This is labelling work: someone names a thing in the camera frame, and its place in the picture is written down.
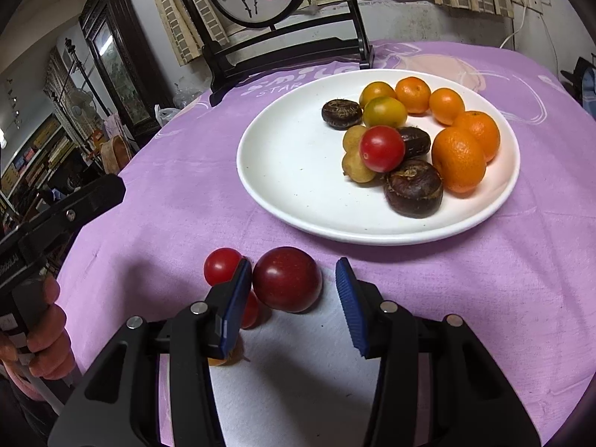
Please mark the black coat rack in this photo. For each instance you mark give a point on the black coat rack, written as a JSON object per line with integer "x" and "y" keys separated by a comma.
{"x": 77, "y": 67}

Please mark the brown longan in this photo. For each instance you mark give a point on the brown longan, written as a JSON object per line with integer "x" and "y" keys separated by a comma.
{"x": 356, "y": 172}
{"x": 353, "y": 138}

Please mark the dark wooden cabinet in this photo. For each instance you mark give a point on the dark wooden cabinet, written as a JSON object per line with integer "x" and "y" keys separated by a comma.
{"x": 118, "y": 56}

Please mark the dark water chestnut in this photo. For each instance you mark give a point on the dark water chestnut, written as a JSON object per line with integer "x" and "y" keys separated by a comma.
{"x": 416, "y": 142}
{"x": 341, "y": 113}
{"x": 413, "y": 188}

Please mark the wooden shelf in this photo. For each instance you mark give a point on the wooden shelf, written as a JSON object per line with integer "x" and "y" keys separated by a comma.
{"x": 37, "y": 149}

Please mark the wicker chair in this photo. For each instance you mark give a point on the wicker chair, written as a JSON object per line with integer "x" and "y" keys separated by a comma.
{"x": 114, "y": 153}

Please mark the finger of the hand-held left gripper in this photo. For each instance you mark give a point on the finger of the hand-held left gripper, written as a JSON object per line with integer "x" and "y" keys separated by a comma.
{"x": 91, "y": 201}

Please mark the yellow-orange mandarin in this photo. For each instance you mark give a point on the yellow-orange mandarin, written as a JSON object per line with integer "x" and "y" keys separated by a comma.
{"x": 230, "y": 361}
{"x": 377, "y": 91}

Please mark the purple tablecloth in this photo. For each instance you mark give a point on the purple tablecloth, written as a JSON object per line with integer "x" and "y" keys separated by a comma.
{"x": 186, "y": 223}

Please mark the white oval plate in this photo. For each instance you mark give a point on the white oval plate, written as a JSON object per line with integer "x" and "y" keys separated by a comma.
{"x": 288, "y": 172}

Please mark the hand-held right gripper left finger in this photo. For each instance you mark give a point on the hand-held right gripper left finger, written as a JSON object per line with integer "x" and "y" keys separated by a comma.
{"x": 235, "y": 307}

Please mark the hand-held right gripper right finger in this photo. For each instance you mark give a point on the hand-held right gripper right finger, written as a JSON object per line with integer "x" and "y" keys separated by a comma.
{"x": 351, "y": 307}

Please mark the white plastic bag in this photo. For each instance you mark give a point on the white plastic bag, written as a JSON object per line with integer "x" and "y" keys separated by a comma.
{"x": 166, "y": 115}

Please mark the blue cloth pile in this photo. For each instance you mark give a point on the blue cloth pile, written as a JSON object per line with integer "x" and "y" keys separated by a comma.
{"x": 587, "y": 79}

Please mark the red cherry tomato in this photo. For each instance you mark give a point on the red cherry tomato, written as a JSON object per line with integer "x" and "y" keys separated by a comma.
{"x": 251, "y": 311}
{"x": 382, "y": 149}
{"x": 221, "y": 265}

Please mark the person's left hand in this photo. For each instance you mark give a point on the person's left hand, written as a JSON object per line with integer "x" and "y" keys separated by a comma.
{"x": 49, "y": 335}

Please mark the white standing fan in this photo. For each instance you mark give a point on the white standing fan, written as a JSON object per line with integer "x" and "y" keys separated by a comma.
{"x": 79, "y": 104}

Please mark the yellow-green mandarin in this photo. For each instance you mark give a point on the yellow-green mandarin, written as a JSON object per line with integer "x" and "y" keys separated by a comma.
{"x": 386, "y": 112}

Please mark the orange mandarin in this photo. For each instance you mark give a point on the orange mandarin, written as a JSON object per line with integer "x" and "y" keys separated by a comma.
{"x": 482, "y": 132}
{"x": 458, "y": 162}
{"x": 413, "y": 94}
{"x": 446, "y": 106}

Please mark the dark red plum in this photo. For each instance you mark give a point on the dark red plum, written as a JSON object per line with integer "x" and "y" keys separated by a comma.
{"x": 287, "y": 279}

